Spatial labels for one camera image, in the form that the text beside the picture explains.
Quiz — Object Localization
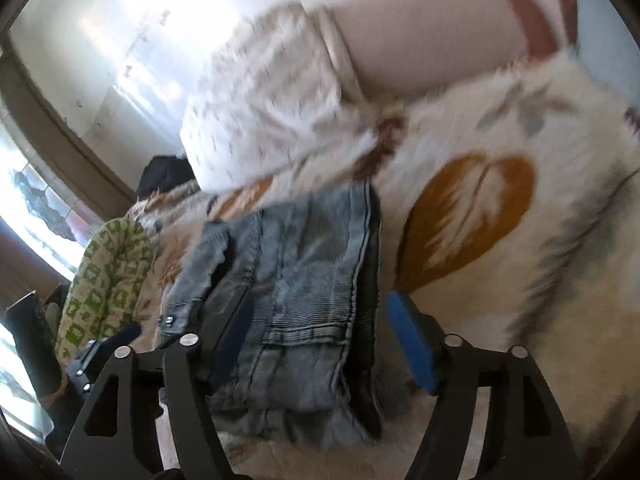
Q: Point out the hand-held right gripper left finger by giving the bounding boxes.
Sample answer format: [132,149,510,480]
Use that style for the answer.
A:
[60,294,254,480]

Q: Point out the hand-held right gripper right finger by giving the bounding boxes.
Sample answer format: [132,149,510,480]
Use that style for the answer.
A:
[386,290,585,480]

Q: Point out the light blue denim pants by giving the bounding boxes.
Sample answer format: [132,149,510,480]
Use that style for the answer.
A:
[159,180,416,443]

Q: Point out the green patterned cloth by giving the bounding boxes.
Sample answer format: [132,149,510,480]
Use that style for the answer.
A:
[52,217,161,366]

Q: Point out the cream leaf-print blanket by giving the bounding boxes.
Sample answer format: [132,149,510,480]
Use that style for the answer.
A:
[122,52,640,480]

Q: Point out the window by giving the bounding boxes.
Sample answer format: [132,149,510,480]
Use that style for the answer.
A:
[0,120,108,281]

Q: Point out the black cloth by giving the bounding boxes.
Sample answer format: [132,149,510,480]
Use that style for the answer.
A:
[136,155,198,200]

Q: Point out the white printed pillow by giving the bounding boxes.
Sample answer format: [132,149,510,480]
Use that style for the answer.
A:
[179,1,401,196]

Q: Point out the pink padded headboard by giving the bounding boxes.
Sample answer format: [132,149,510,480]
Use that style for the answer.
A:
[310,0,581,106]

